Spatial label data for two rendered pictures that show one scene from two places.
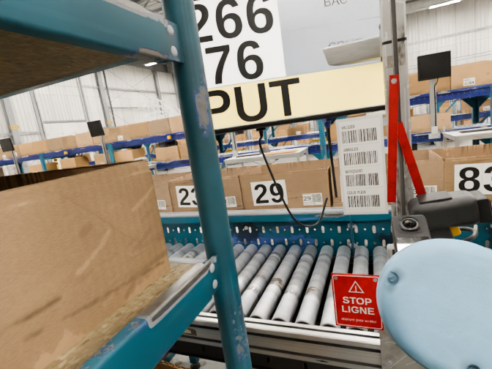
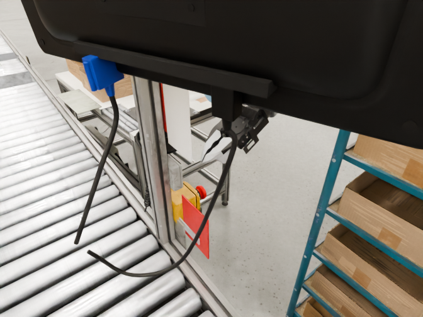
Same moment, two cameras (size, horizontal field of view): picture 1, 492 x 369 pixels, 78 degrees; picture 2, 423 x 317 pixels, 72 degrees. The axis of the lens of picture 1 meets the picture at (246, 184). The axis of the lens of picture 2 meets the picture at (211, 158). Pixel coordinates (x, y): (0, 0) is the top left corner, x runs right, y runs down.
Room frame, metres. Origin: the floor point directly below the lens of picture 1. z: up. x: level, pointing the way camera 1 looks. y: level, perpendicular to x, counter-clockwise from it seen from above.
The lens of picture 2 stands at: (0.99, 0.05, 1.37)
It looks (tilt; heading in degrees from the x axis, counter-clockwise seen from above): 35 degrees down; 209
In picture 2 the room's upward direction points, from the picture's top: straight up
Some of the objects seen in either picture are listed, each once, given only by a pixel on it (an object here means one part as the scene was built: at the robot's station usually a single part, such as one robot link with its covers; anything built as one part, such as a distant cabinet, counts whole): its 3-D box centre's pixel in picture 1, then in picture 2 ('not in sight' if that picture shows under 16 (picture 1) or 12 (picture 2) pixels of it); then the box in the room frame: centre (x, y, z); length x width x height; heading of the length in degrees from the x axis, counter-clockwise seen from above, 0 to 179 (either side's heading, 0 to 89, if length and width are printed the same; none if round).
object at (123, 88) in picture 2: not in sight; (123, 77); (-0.16, -1.15, 0.80); 0.38 x 0.28 x 0.10; 158
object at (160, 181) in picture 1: (157, 192); not in sight; (1.74, 0.51, 0.96); 0.39 x 0.29 x 0.17; 66
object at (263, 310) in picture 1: (280, 278); not in sight; (0.99, -0.07, 0.72); 0.52 x 0.05 x 0.05; 157
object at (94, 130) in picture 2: not in sight; (102, 141); (-0.03, -1.29, 0.41); 0.45 x 0.06 x 0.08; 70
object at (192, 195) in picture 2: not in sight; (176, 193); (0.52, -0.32, 0.84); 0.15 x 0.09 x 0.07; 67
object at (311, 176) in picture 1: (291, 184); not in sight; (1.42, -0.21, 0.96); 0.39 x 0.29 x 0.17; 66
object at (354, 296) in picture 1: (371, 302); (187, 219); (0.59, -0.23, 0.85); 0.16 x 0.01 x 0.13; 67
